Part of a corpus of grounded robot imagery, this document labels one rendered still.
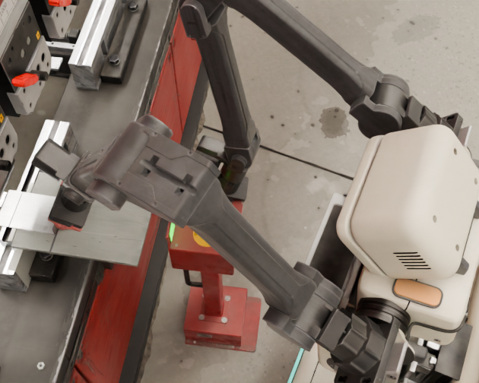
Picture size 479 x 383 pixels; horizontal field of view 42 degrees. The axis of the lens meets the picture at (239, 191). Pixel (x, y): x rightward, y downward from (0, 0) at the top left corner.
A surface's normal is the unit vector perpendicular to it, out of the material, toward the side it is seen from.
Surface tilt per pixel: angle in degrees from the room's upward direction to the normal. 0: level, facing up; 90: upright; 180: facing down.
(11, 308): 0
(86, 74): 90
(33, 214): 0
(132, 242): 0
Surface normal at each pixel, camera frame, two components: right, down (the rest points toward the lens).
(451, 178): 0.68, -0.09
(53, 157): 0.21, -0.13
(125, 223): 0.00, -0.51
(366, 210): -0.61, -0.61
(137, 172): -0.16, -0.36
